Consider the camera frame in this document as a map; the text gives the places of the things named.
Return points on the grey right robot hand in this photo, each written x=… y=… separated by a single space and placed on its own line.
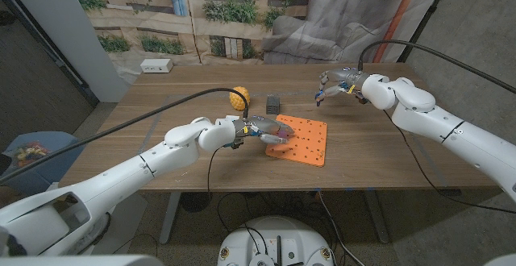
x=344 y=76

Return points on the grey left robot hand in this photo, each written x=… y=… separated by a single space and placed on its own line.
x=266 y=125

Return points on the blue peg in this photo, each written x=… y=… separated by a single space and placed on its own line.
x=319 y=95

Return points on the orange peg board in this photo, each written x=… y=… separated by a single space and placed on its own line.
x=306 y=145

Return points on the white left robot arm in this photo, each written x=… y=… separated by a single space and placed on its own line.
x=121 y=181

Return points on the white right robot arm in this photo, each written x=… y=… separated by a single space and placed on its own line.
x=443 y=125

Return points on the dark grey cube block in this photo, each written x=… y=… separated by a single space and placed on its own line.
x=273 y=105

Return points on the yellow bumpy ball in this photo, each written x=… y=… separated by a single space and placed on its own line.
x=238 y=100

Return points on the black round floor disc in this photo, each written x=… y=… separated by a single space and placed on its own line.
x=196 y=201

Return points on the printed fabric backdrop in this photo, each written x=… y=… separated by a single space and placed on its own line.
x=242 y=24

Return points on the white robot torso base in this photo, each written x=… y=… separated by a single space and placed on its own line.
x=276 y=242

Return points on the white power strip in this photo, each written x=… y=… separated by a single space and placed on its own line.
x=156 y=66

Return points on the white table leg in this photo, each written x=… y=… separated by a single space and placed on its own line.
x=170 y=217
x=377 y=217

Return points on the white sneaker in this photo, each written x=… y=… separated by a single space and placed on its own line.
x=96 y=229

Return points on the blue-grey upholstered stool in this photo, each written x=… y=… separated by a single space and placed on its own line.
x=52 y=165

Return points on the white robot chest cover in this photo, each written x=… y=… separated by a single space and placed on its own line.
x=80 y=260

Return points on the bag of colourful toys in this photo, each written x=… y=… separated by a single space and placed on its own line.
x=30 y=154

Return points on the black flat device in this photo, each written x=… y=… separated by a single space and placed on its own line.
x=5 y=163

